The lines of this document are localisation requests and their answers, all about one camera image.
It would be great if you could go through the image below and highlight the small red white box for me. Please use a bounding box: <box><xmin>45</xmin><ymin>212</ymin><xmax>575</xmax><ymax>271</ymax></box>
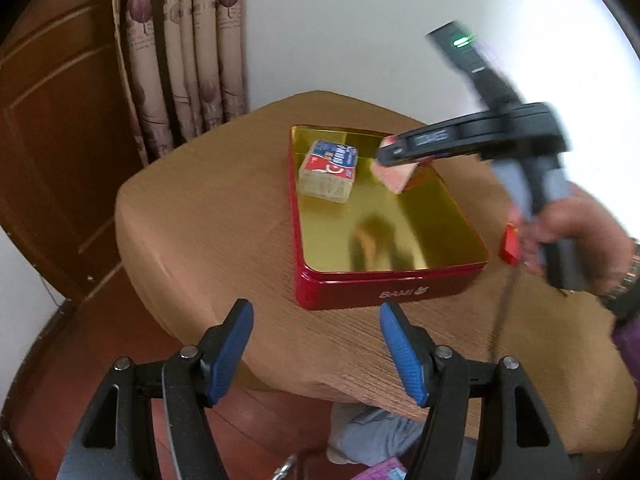
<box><xmin>370</xmin><ymin>159</ymin><xmax>421</xmax><ymax>195</ymax></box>

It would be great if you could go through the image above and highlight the blue red toothpick box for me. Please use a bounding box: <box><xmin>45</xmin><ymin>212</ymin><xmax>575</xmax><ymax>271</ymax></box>
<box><xmin>297</xmin><ymin>140</ymin><xmax>358</xmax><ymax>204</ymax></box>

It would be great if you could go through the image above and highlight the person right hand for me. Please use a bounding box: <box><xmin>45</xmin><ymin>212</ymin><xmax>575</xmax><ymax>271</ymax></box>
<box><xmin>518</xmin><ymin>184</ymin><xmax>634</xmax><ymax>296</ymax></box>

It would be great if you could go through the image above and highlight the red rectangular block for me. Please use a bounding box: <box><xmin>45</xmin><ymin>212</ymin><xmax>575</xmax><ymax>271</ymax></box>
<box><xmin>498</xmin><ymin>222</ymin><xmax>521</xmax><ymax>266</ymax></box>

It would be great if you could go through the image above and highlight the brown wooden door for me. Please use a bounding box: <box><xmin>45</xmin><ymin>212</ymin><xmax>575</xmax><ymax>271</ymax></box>
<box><xmin>1</xmin><ymin>0</ymin><xmax>142</xmax><ymax>302</ymax></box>

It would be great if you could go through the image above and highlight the red gold tin box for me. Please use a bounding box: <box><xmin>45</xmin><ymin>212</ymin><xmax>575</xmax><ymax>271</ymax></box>
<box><xmin>288</xmin><ymin>125</ymin><xmax>489</xmax><ymax>310</ymax></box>

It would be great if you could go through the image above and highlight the beige patterned curtain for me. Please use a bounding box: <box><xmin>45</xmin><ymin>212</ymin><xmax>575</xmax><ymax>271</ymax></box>
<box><xmin>112</xmin><ymin>0</ymin><xmax>246</xmax><ymax>165</ymax></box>

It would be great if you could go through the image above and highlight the metal wristwatch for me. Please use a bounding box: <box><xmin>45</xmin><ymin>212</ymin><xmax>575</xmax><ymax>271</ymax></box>
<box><xmin>602</xmin><ymin>240</ymin><xmax>640</xmax><ymax>304</ymax></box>

